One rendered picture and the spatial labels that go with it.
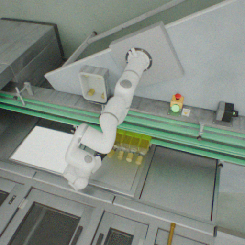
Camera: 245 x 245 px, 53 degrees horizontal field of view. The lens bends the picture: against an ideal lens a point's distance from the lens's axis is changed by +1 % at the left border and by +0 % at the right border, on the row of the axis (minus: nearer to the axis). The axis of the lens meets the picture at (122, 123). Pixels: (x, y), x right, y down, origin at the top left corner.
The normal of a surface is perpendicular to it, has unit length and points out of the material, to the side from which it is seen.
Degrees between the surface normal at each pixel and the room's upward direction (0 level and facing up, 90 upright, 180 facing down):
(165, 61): 3
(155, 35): 3
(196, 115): 90
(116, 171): 90
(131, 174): 90
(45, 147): 90
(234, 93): 0
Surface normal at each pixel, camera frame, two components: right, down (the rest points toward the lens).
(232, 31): -0.33, 0.70
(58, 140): -0.05, -0.68
